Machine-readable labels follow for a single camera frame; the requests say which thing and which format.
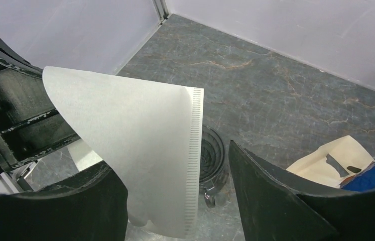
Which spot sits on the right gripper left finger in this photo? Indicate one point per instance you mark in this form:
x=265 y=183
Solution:
x=90 y=205

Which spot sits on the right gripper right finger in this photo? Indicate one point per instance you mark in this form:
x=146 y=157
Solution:
x=275 y=204

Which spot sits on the dark transparent coffee dripper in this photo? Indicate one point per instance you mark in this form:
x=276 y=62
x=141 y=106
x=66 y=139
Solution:
x=213 y=166

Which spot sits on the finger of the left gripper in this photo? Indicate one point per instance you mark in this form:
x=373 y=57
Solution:
x=30 y=125

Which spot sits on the white paper coffee filter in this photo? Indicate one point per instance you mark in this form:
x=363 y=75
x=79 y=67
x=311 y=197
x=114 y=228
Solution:
x=148 y=132

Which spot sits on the stack of paper filters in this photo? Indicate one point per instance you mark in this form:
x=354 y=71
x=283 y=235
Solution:
x=333 y=162

